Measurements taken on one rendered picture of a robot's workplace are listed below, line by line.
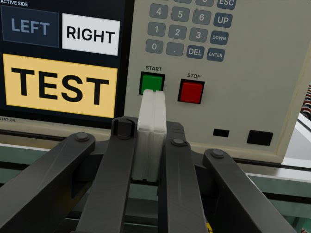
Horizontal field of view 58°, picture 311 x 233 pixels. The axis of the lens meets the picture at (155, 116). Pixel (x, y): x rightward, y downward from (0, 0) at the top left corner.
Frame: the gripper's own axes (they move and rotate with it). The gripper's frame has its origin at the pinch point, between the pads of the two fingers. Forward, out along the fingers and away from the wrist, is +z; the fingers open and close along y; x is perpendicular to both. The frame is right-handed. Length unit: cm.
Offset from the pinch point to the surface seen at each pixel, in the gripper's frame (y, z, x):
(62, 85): -8.6, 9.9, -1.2
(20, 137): -12.3, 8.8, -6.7
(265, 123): 11.5, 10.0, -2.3
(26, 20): -11.8, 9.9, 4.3
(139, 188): 0.0, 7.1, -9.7
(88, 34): -6.3, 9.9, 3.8
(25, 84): -12.1, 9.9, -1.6
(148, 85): -0.5, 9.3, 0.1
